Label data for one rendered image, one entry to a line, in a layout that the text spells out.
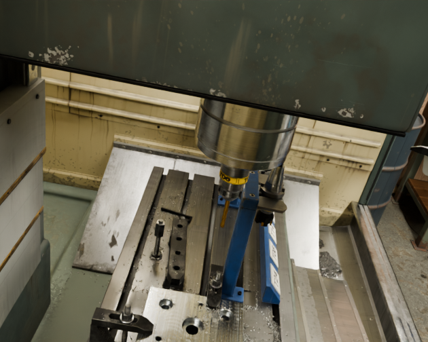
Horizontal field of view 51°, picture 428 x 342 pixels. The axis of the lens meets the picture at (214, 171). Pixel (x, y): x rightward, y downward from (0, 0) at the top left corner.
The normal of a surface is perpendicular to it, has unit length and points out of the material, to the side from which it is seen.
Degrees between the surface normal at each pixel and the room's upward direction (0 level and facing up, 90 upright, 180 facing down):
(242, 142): 90
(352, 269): 17
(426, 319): 0
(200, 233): 0
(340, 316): 8
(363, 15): 90
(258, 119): 90
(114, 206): 25
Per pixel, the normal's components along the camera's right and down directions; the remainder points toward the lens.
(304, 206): 0.14, -0.57
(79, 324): 0.18, -0.85
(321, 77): -0.07, 0.50
